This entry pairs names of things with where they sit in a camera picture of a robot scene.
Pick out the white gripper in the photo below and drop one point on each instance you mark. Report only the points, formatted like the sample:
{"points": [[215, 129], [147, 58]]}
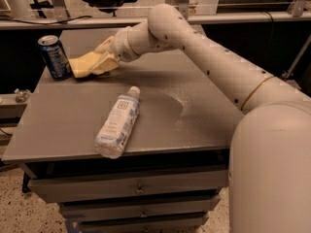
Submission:
{"points": [[120, 47]]}

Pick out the yellow sponge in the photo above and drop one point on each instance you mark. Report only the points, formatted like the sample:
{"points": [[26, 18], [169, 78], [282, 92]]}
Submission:
{"points": [[87, 64]]}

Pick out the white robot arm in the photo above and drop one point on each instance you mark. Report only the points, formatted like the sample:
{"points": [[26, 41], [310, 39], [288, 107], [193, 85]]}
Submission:
{"points": [[270, 152]]}

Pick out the blue pepsi can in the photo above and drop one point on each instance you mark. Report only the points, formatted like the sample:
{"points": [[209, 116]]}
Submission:
{"points": [[55, 57]]}

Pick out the clear plastic water bottle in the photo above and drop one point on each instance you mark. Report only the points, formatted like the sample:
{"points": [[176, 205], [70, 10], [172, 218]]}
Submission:
{"points": [[112, 137]]}

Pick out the small shiny object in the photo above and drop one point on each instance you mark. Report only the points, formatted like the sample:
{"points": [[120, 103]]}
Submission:
{"points": [[22, 95]]}

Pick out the grey drawer cabinet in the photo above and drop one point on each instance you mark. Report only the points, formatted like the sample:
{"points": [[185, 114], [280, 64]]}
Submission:
{"points": [[142, 149]]}

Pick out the top grey drawer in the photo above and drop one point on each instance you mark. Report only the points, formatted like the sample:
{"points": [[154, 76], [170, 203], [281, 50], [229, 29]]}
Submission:
{"points": [[86, 188]]}

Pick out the grey drawer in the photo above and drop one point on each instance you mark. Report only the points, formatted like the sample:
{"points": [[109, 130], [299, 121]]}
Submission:
{"points": [[86, 188], [196, 203], [143, 225]]}

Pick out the middle grey drawer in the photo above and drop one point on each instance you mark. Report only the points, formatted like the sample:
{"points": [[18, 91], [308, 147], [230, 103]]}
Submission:
{"points": [[196, 203]]}

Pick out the bottom grey drawer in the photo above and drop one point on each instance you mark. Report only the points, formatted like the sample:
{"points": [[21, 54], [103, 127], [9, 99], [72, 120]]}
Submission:
{"points": [[143, 225]]}

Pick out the grey metal rail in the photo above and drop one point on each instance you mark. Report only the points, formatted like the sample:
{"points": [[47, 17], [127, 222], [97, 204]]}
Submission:
{"points": [[84, 22]]}

